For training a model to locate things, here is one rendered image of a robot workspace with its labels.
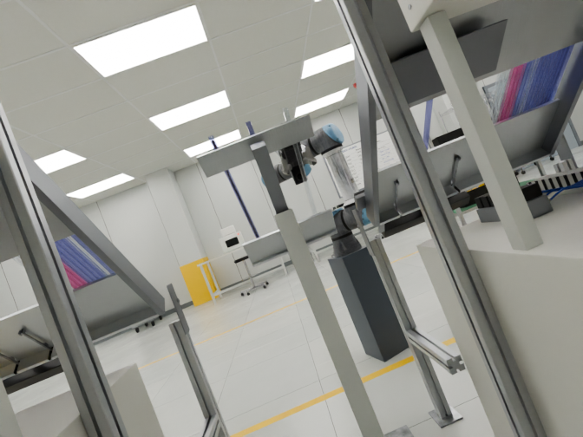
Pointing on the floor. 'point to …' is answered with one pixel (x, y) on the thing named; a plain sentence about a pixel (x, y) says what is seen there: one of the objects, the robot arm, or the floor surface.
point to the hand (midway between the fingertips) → (302, 169)
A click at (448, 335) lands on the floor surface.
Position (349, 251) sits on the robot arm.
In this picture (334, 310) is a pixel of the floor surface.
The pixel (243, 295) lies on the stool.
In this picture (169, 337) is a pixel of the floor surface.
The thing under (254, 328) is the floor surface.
